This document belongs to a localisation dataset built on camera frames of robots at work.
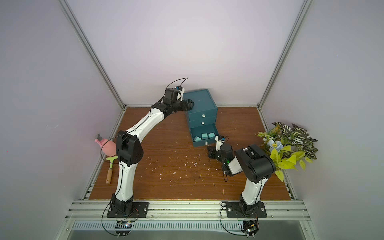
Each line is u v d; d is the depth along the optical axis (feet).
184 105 2.73
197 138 3.20
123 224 2.35
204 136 3.26
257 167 1.58
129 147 1.80
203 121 3.11
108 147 2.81
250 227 2.28
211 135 3.28
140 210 2.40
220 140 2.80
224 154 2.44
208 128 3.40
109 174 2.77
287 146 2.21
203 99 3.13
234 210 2.37
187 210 2.43
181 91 2.79
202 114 2.95
